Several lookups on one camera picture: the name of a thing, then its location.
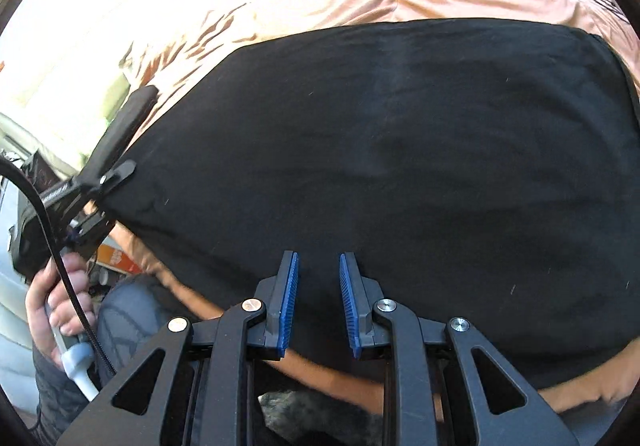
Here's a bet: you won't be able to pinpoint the person's left leg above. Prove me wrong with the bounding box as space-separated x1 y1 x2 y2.
95 276 221 379

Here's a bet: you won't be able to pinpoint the blue grey shaggy rug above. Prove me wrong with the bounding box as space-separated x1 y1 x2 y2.
257 388 388 446

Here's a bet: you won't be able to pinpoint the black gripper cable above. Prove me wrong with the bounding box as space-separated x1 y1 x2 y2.
0 158 118 374

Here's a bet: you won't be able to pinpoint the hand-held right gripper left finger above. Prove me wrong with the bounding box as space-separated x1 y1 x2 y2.
57 250 301 446

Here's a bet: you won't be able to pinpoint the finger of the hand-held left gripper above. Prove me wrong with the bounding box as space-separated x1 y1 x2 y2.
64 212 118 267
79 86 159 201

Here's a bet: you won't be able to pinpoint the black pants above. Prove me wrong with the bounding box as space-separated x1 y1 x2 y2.
102 18 640 389

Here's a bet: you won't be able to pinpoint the person's left hand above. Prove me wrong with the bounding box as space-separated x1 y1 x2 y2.
25 255 96 368

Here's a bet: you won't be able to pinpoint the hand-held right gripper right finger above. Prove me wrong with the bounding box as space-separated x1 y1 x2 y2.
339 252 581 446

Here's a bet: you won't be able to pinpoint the person's left forearm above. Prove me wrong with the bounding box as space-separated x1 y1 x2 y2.
32 351 101 429

